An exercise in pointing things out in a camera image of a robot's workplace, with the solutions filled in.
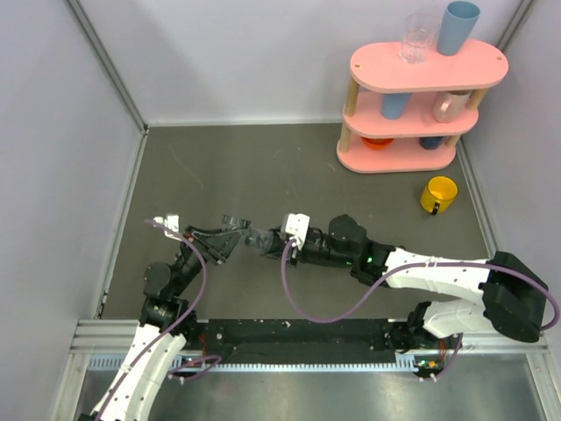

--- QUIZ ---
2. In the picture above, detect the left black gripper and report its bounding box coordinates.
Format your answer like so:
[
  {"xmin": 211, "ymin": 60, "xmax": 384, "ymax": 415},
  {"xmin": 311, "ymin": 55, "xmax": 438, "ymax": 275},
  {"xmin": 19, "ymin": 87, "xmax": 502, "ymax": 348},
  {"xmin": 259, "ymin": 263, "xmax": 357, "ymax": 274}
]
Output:
[{"xmin": 172, "ymin": 225, "xmax": 245, "ymax": 296}]

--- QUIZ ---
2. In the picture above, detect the grey corrugated hose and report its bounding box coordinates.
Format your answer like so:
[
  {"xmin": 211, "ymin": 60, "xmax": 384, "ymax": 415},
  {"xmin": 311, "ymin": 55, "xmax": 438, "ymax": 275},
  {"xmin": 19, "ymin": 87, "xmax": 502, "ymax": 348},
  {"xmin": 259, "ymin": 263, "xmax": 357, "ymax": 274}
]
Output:
[{"xmin": 244, "ymin": 227, "xmax": 281, "ymax": 256}]

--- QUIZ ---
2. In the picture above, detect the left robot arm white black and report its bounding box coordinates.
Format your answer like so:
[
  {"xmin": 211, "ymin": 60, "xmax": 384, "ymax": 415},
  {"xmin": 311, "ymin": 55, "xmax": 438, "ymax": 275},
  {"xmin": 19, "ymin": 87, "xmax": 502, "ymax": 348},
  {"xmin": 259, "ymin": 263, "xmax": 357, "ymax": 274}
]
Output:
[{"xmin": 79, "ymin": 217, "xmax": 251, "ymax": 420}]

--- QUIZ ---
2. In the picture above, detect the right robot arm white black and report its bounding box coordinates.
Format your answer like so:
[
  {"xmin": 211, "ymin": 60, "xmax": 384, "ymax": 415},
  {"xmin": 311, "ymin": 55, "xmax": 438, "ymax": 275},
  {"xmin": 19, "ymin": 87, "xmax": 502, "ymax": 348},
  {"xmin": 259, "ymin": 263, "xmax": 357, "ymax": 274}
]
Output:
[{"xmin": 266, "ymin": 214, "xmax": 550, "ymax": 347}]

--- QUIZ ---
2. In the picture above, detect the orange bowl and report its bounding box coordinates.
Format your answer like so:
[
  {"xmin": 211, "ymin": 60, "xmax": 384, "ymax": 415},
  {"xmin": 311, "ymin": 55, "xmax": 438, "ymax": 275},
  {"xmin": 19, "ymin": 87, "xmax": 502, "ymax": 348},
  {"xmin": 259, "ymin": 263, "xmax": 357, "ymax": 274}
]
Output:
[{"xmin": 361, "ymin": 137, "xmax": 394, "ymax": 150}]

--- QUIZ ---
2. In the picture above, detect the yellow mug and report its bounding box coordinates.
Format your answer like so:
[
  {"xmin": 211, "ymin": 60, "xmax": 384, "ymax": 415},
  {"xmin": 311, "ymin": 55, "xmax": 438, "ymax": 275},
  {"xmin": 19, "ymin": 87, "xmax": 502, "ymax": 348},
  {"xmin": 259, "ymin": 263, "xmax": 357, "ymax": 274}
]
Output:
[{"xmin": 420, "ymin": 175, "xmax": 458, "ymax": 216}]

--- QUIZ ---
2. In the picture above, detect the dark blue cup bottom shelf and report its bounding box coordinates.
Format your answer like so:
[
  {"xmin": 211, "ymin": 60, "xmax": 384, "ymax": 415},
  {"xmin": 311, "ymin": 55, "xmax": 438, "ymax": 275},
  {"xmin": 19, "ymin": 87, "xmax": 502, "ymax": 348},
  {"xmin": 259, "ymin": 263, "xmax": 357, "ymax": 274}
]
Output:
[{"xmin": 419, "ymin": 136, "xmax": 444, "ymax": 150}]

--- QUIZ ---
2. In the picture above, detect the pink three-tier shelf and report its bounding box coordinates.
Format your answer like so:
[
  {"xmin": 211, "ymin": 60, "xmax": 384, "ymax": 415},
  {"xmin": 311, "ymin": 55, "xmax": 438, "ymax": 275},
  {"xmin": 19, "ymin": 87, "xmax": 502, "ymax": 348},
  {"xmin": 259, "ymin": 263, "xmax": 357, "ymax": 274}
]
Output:
[{"xmin": 337, "ymin": 39, "xmax": 509, "ymax": 174}]

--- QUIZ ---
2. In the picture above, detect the blue cup middle shelf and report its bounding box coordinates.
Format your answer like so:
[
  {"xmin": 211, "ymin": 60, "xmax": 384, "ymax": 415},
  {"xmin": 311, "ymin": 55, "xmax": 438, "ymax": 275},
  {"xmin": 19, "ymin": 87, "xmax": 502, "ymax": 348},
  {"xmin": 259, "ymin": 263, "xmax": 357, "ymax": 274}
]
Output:
[{"xmin": 380, "ymin": 92, "xmax": 412, "ymax": 120}]

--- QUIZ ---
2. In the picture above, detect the pink mug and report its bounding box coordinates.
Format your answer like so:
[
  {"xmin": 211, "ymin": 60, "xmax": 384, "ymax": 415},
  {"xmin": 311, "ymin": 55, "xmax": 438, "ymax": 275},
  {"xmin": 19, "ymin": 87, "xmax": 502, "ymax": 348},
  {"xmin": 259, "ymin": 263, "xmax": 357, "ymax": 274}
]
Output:
[{"xmin": 431, "ymin": 90, "xmax": 471, "ymax": 123}]

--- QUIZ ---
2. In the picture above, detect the clear drinking glass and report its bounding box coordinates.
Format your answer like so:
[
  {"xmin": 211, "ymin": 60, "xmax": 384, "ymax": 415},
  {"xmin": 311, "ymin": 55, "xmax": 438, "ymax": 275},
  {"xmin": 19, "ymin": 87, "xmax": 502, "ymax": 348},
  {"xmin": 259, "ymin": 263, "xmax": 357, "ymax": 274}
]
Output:
[{"xmin": 400, "ymin": 12, "xmax": 439, "ymax": 64}]

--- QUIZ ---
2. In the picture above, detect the tall blue cup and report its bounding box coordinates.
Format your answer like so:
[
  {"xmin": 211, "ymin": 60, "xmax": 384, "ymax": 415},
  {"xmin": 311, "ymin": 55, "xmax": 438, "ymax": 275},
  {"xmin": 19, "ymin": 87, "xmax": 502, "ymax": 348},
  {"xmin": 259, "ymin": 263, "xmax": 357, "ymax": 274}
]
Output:
[{"xmin": 437, "ymin": 1, "xmax": 480, "ymax": 56}]

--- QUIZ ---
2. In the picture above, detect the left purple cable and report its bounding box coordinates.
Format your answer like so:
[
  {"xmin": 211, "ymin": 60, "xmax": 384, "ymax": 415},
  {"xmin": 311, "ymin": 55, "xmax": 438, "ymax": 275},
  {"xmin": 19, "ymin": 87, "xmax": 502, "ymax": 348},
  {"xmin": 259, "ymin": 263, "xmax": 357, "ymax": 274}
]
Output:
[{"xmin": 94, "ymin": 218, "xmax": 224, "ymax": 421}]

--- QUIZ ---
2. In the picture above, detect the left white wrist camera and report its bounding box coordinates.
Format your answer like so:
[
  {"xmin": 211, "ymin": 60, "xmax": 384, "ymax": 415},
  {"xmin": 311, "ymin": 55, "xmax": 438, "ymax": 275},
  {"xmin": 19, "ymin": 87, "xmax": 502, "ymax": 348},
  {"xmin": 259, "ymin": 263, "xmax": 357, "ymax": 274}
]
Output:
[{"xmin": 153, "ymin": 214, "xmax": 180, "ymax": 241}]

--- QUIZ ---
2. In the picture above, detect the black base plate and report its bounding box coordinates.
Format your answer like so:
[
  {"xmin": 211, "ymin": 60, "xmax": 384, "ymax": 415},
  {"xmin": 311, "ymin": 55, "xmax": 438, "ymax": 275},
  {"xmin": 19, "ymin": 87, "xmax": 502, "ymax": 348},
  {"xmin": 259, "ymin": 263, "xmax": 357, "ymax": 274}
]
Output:
[{"xmin": 192, "ymin": 318, "xmax": 465, "ymax": 365}]

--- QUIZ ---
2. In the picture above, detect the aluminium rail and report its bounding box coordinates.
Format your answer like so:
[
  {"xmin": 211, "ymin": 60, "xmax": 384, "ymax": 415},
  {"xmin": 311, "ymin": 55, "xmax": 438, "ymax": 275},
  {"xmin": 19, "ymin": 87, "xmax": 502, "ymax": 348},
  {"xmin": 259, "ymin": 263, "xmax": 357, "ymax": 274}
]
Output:
[{"xmin": 69, "ymin": 316, "xmax": 550, "ymax": 374}]

